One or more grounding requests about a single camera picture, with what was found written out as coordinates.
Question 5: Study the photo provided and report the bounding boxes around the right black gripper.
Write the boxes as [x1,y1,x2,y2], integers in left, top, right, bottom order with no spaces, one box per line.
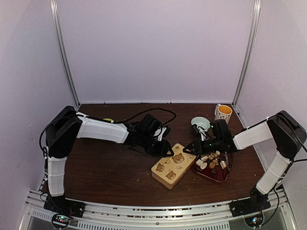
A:
[183,137,222,156]

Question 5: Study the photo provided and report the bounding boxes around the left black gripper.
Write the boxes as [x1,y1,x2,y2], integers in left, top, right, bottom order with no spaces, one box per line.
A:
[140,133,174,158]

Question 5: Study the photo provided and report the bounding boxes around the tan bear tin lid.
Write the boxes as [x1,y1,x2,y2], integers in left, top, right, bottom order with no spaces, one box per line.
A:
[151,143,197,186]

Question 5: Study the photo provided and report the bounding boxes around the tan tin box with paper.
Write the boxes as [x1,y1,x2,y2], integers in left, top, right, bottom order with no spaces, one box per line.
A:
[151,163,192,189]

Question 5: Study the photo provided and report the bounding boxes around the metal tongs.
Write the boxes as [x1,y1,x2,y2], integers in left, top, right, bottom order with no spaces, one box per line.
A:
[224,152,233,173]

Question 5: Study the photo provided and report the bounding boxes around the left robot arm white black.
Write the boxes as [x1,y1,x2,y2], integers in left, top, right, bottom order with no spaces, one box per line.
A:
[39,106,174,213]

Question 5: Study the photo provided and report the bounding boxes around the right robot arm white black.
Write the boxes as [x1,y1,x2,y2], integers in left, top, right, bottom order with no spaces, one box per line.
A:
[183,110,307,212]

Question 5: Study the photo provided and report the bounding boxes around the white chocolate block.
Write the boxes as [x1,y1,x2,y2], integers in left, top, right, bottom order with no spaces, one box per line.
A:
[196,159,207,170]

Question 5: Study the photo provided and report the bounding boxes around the round brown chocolate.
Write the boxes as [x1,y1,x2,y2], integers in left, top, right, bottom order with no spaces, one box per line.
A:
[209,162,215,169]

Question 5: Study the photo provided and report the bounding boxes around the pale green ceramic bowl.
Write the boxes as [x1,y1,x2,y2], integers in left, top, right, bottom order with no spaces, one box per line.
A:
[191,116,211,131]

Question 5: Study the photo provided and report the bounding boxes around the red rectangular tray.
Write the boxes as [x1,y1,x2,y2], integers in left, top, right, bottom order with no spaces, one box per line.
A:
[192,151,230,183]

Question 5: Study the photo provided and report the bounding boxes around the patterned mug yellow inside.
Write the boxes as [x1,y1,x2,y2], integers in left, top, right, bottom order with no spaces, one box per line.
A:
[214,104,233,124]

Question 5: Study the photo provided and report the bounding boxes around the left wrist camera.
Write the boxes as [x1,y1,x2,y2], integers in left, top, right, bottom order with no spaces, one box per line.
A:
[154,126,170,141]

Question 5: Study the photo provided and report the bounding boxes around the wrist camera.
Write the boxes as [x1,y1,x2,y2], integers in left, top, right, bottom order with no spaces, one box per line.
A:
[191,124,207,141]
[154,126,170,141]

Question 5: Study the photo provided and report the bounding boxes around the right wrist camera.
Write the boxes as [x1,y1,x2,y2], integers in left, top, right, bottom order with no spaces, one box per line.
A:
[191,124,207,141]

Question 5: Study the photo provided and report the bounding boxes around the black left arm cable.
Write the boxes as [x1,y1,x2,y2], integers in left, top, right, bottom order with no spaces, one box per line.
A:
[115,108,177,130]

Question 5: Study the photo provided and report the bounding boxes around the front aluminium rail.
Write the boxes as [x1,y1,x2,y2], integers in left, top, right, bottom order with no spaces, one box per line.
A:
[24,189,295,230]

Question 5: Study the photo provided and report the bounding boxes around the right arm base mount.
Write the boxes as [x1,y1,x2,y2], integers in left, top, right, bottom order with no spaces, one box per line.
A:
[229,198,271,217]

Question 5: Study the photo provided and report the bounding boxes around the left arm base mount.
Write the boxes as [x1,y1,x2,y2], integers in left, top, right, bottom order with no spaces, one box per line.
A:
[44,195,85,218]

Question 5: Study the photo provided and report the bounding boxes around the right aluminium frame post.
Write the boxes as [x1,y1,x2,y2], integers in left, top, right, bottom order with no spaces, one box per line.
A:
[232,0,261,107]

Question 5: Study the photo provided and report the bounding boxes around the aluminium frame post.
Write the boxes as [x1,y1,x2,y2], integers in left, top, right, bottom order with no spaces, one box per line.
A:
[50,0,81,108]
[232,0,261,107]

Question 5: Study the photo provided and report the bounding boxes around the left aluminium frame post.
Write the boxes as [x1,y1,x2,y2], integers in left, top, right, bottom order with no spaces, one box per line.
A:
[50,0,81,108]

